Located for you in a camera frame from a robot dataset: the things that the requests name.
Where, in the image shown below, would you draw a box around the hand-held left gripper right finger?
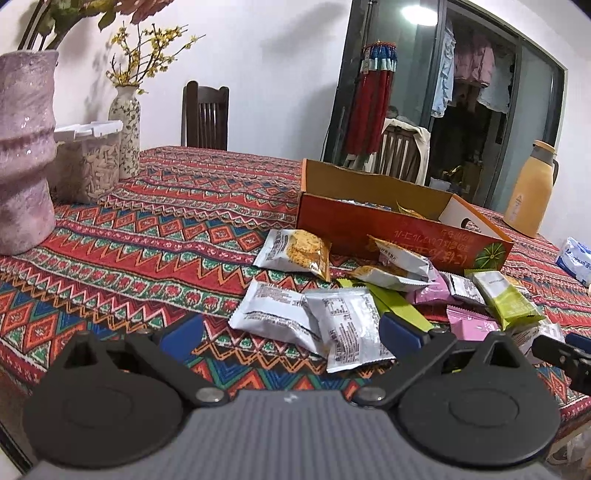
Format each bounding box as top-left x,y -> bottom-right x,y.
353,311 -> 532,408

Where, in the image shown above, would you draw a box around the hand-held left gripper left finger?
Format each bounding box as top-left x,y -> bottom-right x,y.
59,314 -> 230,408

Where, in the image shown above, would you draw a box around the long green snack packet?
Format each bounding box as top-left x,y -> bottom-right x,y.
337,278 -> 435,334

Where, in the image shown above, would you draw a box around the green and white snack packet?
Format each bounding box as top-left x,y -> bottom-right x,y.
472,271 -> 546,330

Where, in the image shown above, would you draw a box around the orange cardboard box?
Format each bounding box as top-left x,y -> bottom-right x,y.
295,159 -> 515,273

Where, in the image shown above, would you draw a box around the plain white snack packet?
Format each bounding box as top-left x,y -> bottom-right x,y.
510,323 -> 565,358

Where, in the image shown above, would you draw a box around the pink snack packet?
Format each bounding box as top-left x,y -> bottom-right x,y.
406,272 -> 451,305
445,307 -> 502,342

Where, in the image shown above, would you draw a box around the grey white snack packet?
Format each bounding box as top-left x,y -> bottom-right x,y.
443,273 -> 488,308

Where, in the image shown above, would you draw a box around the white blue tissue pack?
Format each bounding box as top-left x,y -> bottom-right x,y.
555,237 -> 591,287

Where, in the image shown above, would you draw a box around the yellow thermos jug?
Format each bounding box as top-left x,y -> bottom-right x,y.
502,140 -> 559,238

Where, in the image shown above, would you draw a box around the brown slatted wooden chair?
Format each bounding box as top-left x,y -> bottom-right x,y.
376,124 -> 419,180

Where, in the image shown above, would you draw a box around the wooden chair with cloth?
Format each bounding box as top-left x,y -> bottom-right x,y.
381,117 -> 432,184

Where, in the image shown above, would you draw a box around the clear container with white lid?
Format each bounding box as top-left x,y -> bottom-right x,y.
48,120 -> 124,204

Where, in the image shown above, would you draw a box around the floral ceramic vase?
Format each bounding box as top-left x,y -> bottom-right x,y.
108,85 -> 140,180

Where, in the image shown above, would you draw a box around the dark wooden chair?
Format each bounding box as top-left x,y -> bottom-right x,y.
181,80 -> 230,151

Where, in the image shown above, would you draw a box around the dark framed sliding glass door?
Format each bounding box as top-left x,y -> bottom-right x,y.
321,0 -> 566,208

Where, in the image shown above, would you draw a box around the pink ceramic vase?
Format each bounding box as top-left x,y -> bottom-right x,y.
0,50 -> 60,256

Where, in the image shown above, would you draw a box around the white lace hanging garment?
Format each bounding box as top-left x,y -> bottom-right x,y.
475,51 -> 515,114

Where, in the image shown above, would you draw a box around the light blue hanging shirt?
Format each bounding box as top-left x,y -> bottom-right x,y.
431,21 -> 457,118

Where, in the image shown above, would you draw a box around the yellow flower branches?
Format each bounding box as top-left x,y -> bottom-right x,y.
106,22 -> 206,95

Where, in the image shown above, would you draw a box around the pink hanging garment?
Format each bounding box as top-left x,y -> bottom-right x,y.
455,30 -> 497,88

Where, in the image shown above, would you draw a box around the pink artificial flower bouquet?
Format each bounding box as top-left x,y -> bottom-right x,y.
17,0 -> 177,51

